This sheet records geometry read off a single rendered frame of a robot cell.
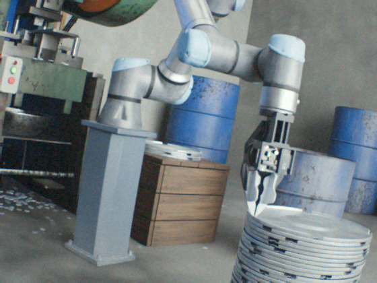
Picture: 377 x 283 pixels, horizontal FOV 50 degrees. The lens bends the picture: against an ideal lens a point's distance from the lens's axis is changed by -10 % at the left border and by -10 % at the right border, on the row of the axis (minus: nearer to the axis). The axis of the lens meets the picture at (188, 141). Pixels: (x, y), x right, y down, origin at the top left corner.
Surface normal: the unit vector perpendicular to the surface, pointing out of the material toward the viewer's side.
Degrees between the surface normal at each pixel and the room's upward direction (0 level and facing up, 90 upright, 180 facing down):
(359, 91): 90
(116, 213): 90
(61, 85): 90
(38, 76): 90
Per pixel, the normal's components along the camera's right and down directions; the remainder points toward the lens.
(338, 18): -0.64, -0.08
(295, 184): -0.45, 0.00
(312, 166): -0.18, 0.06
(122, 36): 0.74, 0.18
